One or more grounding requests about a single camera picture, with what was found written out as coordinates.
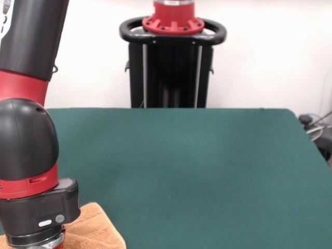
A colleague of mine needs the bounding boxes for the dark green table cloth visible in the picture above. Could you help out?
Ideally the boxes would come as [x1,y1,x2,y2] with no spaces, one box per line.
[0,108,332,249]

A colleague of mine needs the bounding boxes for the blue grey cables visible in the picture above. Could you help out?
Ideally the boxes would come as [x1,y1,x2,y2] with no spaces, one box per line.
[303,110,332,128]

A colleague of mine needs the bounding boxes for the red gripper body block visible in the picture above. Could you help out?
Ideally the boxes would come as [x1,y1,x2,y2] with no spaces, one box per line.
[51,225,66,249]

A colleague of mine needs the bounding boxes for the black robot pedestal with handle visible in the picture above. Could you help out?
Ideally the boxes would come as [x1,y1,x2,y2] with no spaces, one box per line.
[119,17,228,108]

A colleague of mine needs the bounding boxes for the orange-brown terry towel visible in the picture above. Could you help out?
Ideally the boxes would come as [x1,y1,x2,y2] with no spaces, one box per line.
[0,202,127,249]

